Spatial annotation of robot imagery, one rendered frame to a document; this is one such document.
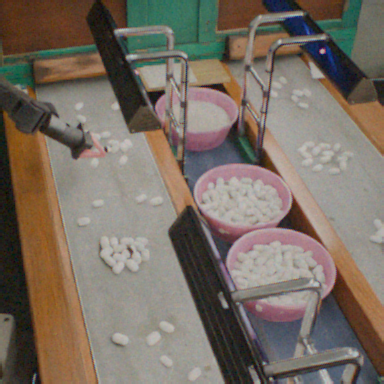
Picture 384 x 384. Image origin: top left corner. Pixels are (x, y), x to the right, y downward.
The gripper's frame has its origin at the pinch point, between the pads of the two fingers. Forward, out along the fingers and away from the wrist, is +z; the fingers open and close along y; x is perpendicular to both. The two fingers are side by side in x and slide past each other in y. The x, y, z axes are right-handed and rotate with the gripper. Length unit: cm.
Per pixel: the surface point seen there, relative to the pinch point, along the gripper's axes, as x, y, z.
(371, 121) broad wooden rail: -53, 5, 70
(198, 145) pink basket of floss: -12.4, 13.4, 32.1
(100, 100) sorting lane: 1.5, 40.9, 9.5
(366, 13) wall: -79, 132, 139
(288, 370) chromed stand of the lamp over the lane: -29, -99, -10
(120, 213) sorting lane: 5.1, -17.0, 6.3
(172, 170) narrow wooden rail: -8.3, -5.1, 17.9
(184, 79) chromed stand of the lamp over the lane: -31.3, -2.5, 2.8
